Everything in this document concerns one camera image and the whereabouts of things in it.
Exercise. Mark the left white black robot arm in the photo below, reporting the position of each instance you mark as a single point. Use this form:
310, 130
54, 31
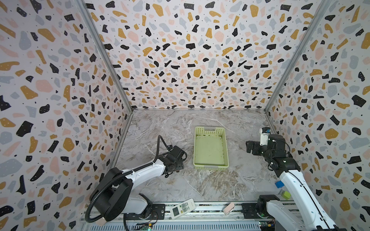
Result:
112, 196

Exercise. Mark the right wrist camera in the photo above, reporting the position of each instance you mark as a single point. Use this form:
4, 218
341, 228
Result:
264, 135

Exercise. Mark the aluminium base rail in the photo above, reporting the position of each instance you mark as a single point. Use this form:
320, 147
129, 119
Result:
208, 216

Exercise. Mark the blue block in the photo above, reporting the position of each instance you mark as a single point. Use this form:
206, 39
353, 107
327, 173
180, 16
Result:
279, 184

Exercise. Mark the white remote control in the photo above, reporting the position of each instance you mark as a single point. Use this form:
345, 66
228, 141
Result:
182, 209

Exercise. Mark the green block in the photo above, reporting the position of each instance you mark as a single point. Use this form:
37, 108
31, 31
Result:
285, 195

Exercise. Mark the light green perforated plastic bin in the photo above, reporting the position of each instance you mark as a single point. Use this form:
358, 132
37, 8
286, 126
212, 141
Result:
210, 148

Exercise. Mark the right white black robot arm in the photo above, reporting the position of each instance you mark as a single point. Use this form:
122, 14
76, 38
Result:
312, 215

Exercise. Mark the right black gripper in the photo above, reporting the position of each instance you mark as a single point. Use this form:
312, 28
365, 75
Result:
249, 146

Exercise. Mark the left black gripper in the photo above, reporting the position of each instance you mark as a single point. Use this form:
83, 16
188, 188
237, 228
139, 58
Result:
181, 164

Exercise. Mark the pink eraser block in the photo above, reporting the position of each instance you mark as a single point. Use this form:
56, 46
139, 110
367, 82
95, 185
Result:
229, 208

